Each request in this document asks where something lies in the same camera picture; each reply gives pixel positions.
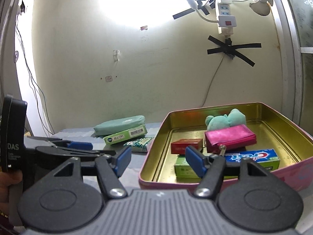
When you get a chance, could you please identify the red cigarette box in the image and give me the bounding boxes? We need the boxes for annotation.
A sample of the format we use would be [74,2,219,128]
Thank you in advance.
[170,138,203,155]

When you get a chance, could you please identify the green barcode box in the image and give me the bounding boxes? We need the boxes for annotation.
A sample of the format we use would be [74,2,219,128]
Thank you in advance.
[174,155,199,179]
[103,125,147,145]

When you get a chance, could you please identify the green patterned tissue pack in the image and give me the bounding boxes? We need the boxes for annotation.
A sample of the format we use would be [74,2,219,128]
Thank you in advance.
[124,137,153,153]

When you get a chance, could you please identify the mint green pouch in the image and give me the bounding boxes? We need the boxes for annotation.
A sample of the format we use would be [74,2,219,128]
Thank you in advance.
[93,115,145,136]

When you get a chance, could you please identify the magenta glossy wallet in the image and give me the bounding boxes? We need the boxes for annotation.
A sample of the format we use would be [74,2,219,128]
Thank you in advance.
[205,125,257,153]

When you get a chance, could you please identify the mint green plush toy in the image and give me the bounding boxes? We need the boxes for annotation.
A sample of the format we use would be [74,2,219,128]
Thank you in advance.
[205,109,246,131]

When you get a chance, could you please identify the green blue Crest toothpaste box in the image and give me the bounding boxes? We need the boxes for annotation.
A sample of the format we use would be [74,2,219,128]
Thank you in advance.
[224,149,280,171]

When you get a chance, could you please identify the person's left hand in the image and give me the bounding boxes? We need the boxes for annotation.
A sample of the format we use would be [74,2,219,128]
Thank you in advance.
[0,171,22,215]

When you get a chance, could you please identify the pink macaron biscuit tin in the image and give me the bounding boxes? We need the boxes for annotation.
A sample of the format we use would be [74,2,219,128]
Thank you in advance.
[138,101,313,193]

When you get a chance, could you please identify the black tape cross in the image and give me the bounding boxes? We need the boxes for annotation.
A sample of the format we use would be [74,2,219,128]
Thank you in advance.
[207,36,262,67]
[172,0,216,20]

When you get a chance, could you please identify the white power strip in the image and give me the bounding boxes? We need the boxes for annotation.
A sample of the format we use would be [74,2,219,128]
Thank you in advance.
[215,0,237,37]

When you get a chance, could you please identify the upper black tape cross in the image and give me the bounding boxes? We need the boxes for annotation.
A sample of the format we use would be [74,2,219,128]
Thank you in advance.
[172,0,216,20]

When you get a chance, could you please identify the white lamp plug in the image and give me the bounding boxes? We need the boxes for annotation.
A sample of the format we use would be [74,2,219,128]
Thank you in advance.
[186,0,219,23]

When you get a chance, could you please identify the hanging wires on wall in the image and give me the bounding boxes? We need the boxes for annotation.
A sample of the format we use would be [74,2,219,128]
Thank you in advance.
[14,0,56,135]

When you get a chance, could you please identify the white power cable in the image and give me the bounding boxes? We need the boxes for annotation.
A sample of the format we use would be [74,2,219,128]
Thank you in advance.
[202,53,226,108]

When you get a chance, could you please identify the glass door metal frame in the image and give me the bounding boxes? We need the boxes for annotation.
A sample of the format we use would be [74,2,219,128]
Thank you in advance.
[272,0,312,134]

